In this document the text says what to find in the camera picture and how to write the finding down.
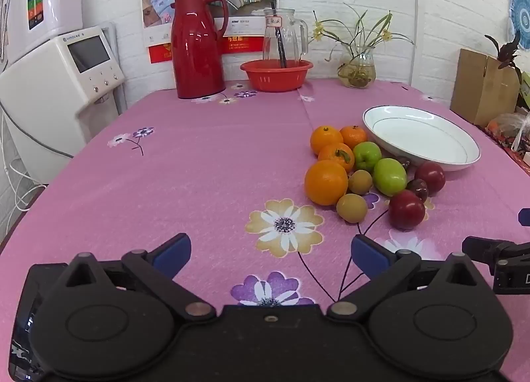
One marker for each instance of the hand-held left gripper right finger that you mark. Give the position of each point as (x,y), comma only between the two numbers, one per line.
(368,256)

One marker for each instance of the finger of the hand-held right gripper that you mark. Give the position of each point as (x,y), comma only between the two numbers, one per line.
(480,248)
(525,216)

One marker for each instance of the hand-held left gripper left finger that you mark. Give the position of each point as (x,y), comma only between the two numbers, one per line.
(174,253)

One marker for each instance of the brown kiwi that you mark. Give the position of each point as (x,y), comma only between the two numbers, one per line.
(359,182)
(352,208)

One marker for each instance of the green apple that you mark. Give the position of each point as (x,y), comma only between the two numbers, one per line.
(389,177)
(366,156)

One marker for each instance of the small dark plum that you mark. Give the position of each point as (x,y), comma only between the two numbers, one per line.
(418,189)

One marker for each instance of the large smooth orange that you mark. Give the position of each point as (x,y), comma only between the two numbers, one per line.
(326,183)

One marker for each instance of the dark purple plum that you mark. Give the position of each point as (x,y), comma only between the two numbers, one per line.
(405,163)

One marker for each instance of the tangerine with green leaf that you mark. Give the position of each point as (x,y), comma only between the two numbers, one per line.
(333,156)

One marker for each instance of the bumpy tangerine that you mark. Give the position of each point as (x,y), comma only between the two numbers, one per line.
(353,136)

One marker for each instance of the smooth orange green stem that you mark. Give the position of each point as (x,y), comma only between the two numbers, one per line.
(325,140)

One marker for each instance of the white plate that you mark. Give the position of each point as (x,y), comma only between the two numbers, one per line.
(422,138)

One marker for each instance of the pink floral tablecloth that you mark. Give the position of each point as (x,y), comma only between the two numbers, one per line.
(186,179)

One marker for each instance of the clear plastic bag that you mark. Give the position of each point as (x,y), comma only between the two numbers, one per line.
(507,125)

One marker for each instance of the green file box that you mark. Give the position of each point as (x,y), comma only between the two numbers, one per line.
(525,90)

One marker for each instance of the cardboard box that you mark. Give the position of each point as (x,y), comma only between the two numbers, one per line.
(476,88)

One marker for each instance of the purple leafed plant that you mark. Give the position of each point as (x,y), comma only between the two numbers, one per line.
(507,53)

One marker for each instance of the glass vase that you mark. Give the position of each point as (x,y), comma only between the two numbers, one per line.
(356,71)

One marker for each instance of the red thermos jug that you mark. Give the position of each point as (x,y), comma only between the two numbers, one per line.
(194,55)

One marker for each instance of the red plastic basin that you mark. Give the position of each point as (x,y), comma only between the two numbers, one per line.
(273,80)

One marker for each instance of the white appliance with screen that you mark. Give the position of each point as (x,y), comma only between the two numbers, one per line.
(41,96)

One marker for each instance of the yellow flowered green plant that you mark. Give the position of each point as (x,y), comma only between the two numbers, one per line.
(318,31)

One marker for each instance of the black stirring stick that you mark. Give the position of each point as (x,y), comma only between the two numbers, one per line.
(280,40)

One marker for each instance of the glass pitcher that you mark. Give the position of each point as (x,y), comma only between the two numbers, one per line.
(292,34)

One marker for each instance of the large blue round wall decoration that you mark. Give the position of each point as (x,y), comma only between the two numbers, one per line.
(519,18)

